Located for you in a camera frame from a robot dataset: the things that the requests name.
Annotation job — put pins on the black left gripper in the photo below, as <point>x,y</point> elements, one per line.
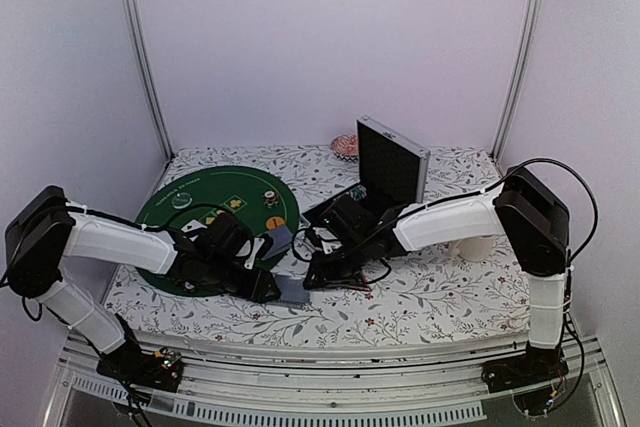
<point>256,291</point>

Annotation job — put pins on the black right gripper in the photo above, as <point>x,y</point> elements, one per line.
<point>326,276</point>

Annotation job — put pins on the blue playing card deck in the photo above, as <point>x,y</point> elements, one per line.
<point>292,291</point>

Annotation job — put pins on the black red triangle token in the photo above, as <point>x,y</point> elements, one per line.
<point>360,287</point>

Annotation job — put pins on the single playing card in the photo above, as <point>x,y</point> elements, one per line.
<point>281,238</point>

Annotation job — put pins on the orange big blind button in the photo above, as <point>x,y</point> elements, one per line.
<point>274,222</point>

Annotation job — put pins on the clear dealer button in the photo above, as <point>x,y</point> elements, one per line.
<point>181,200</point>

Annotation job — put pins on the small green chip stack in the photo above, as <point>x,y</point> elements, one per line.
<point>271,198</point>

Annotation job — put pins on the face-up spades card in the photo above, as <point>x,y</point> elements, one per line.
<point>192,226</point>

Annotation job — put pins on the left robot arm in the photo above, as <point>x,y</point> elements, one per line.
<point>51,228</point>

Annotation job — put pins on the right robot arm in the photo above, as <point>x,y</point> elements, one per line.
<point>518,206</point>

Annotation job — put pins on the green round poker mat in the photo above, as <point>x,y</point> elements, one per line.
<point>228,200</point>

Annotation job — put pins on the aluminium poker chip case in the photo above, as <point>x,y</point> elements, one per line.
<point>392,168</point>

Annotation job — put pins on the patterned ceramic bowl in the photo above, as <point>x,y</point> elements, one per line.
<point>345,148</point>

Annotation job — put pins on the white ribbed mug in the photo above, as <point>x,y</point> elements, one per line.
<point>473,249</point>

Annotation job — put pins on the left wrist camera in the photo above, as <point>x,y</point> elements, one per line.
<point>254,250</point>

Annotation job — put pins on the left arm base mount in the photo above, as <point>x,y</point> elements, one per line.
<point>160,370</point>

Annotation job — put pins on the aluminium front rail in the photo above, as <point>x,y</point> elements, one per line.
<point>231,384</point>

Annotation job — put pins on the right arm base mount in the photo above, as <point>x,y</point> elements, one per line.
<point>525,372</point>

